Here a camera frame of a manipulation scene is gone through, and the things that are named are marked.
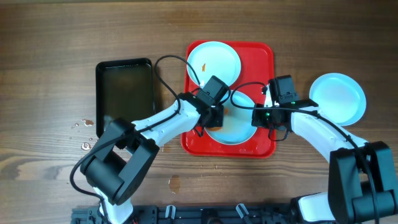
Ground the orange sponge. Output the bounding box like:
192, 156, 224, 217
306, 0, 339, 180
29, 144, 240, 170
207, 127, 222, 131

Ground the white plate top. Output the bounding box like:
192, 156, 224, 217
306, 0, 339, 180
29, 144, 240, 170
187, 41, 241, 87

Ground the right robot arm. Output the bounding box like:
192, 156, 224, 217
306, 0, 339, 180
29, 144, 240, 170
252, 100, 397, 223

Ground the right black cable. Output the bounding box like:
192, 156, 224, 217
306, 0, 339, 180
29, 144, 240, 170
229, 81, 382, 224

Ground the white plate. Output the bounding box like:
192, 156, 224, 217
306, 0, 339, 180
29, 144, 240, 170
309, 73, 366, 126
187, 41, 241, 87
205, 99, 257, 145

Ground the left black cable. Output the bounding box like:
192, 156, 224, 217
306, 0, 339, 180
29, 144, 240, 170
69, 55, 231, 224

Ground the black cable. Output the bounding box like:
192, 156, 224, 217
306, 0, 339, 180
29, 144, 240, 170
69, 55, 231, 224
229, 81, 382, 224

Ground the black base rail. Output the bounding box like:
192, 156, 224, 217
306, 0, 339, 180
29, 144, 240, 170
70, 202, 299, 224

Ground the white plate bottom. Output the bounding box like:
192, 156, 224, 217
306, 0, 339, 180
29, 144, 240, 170
309, 73, 366, 126

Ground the red plastic tray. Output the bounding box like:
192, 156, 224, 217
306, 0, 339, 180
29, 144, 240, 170
181, 40, 277, 159

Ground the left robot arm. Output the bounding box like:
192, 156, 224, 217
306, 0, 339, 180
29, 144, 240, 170
76, 90, 224, 223

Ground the black water tray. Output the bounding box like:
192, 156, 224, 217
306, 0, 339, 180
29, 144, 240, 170
95, 58, 155, 137

